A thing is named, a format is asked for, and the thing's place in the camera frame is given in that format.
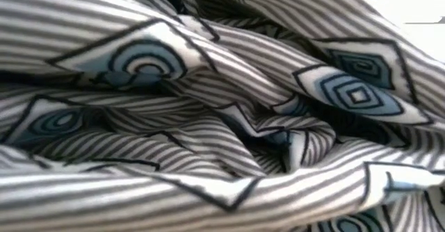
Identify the grey patterned cloth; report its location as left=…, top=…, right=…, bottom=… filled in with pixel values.
left=0, top=0, right=445, bottom=232

